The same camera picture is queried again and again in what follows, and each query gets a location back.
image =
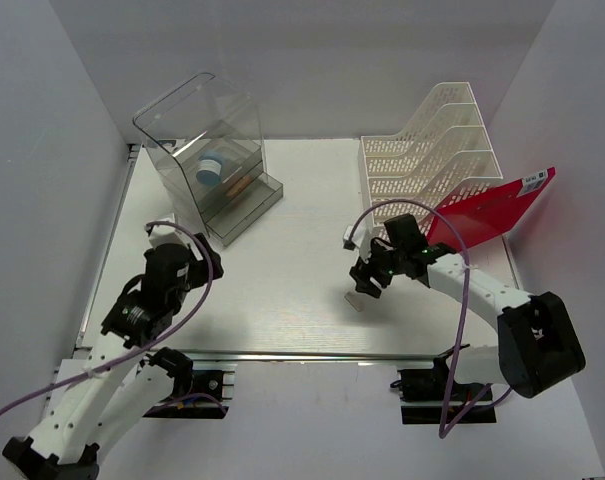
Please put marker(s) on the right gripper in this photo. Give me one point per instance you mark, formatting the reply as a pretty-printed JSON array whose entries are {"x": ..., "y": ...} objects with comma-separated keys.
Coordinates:
[{"x": 365, "y": 270}]

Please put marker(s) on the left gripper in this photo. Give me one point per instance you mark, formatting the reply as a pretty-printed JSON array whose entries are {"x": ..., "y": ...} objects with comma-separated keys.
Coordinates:
[{"x": 202, "y": 266}]

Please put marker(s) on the beige eraser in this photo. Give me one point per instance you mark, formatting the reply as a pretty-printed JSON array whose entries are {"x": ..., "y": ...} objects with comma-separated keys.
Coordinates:
[{"x": 354, "y": 301}]

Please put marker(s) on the orange highlighter pen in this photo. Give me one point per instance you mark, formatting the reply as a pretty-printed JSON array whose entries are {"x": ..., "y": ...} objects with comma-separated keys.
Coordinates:
[{"x": 239, "y": 186}]

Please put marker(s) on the blue white small jar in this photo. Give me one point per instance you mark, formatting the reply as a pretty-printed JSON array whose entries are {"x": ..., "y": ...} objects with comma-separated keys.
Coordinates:
[{"x": 209, "y": 169}]

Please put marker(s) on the clear acrylic drawer organizer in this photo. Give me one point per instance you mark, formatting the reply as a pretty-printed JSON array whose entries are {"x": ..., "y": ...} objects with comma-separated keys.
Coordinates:
[{"x": 204, "y": 139}]

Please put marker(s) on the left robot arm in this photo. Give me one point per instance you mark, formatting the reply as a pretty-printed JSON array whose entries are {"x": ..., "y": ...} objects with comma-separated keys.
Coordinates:
[{"x": 125, "y": 376}]

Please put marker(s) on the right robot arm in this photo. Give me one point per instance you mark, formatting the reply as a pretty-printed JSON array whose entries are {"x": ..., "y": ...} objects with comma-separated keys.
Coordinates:
[{"x": 537, "y": 346}]

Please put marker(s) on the red plastic folder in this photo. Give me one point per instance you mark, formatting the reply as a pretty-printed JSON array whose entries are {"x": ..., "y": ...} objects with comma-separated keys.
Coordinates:
[{"x": 482, "y": 217}]

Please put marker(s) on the cream plastic file rack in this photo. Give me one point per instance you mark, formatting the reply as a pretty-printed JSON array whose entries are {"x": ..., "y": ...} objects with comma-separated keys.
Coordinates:
[{"x": 442, "y": 155}]

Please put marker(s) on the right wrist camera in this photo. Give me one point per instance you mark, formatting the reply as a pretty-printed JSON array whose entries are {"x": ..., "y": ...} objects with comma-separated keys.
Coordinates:
[{"x": 357, "y": 239}]

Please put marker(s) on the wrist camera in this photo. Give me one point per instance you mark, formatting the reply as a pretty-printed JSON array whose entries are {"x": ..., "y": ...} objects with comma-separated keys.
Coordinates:
[
  {"x": 162, "y": 234},
  {"x": 357, "y": 239}
]

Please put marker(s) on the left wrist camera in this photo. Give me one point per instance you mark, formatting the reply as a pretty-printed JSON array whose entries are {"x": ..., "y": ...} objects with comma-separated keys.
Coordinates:
[{"x": 162, "y": 234}]

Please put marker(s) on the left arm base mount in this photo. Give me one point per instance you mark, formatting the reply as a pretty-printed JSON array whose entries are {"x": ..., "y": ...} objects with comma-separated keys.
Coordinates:
[{"x": 200, "y": 390}]

